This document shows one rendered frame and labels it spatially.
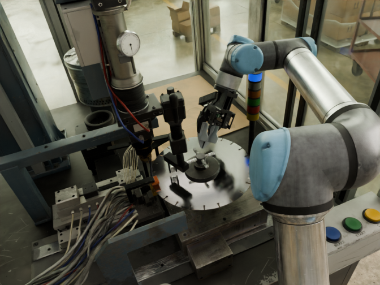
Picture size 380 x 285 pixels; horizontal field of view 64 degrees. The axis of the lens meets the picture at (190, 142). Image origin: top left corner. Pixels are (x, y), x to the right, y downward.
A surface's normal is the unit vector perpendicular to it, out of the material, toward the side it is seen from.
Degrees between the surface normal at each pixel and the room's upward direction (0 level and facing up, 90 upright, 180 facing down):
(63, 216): 90
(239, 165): 0
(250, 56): 69
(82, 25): 90
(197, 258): 0
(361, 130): 12
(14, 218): 0
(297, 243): 60
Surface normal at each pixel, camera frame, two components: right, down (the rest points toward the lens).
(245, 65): 0.05, 0.32
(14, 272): -0.08, -0.77
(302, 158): 0.00, -0.15
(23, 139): 0.37, 0.57
